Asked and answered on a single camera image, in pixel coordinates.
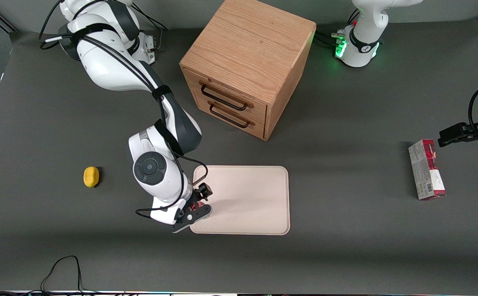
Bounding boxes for cream rectangular plastic tray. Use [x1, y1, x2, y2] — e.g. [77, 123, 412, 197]
[189, 165, 291, 236]

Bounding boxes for red plaid cardboard box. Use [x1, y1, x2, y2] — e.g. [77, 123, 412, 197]
[408, 139, 447, 201]

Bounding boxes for small yellow lemon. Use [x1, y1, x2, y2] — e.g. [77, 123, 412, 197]
[83, 166, 99, 188]

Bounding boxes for wooden two-drawer cabinet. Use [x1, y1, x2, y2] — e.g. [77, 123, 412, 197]
[179, 0, 317, 141]

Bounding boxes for grey connector box with plugs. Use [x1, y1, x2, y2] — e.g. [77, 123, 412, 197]
[139, 35, 158, 65]

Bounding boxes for black metal drawer handle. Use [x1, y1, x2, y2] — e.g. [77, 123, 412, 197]
[200, 81, 254, 111]
[209, 103, 251, 128]

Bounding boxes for black cable at table edge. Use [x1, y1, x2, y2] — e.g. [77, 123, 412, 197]
[0, 256, 99, 296]

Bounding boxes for cables at arm base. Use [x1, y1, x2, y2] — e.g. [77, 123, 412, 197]
[315, 30, 346, 50]

